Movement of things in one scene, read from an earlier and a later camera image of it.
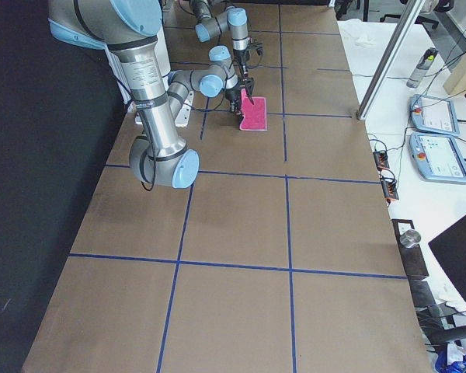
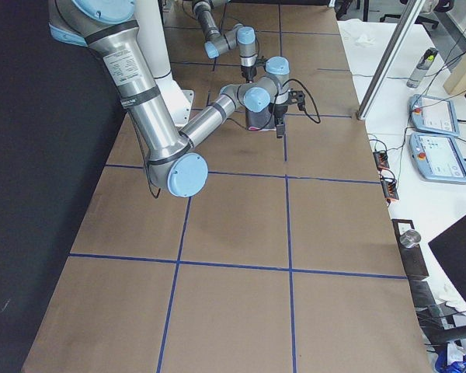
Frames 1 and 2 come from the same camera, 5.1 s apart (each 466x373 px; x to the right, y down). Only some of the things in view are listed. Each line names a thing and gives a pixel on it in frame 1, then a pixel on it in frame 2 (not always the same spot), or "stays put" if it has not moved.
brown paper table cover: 280,256 stays put
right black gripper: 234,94 -> 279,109
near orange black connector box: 390,189 stays put
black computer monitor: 457,252 stays put
